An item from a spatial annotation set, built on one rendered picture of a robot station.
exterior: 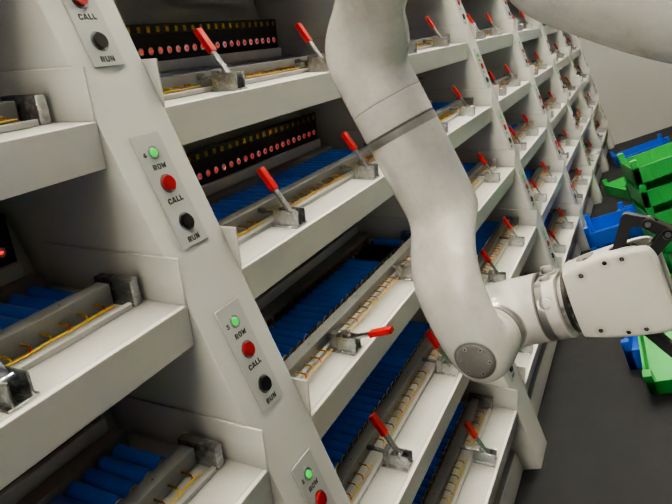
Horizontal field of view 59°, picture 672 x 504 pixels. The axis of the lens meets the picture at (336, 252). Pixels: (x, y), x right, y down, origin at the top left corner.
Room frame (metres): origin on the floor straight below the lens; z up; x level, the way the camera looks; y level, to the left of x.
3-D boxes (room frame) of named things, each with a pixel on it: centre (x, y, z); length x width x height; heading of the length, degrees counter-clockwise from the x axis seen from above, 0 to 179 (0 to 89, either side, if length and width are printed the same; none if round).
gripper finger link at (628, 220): (0.62, -0.30, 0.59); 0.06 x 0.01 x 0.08; 55
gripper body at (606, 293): (0.63, -0.27, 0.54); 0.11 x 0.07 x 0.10; 55
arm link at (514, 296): (0.71, -0.15, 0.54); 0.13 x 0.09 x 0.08; 55
